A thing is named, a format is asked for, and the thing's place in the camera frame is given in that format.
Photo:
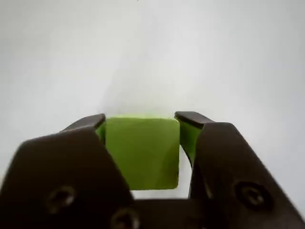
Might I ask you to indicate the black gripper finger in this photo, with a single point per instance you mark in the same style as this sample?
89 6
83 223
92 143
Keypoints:
59 171
233 167

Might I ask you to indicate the green lego block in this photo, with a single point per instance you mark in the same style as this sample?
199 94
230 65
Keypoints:
143 152

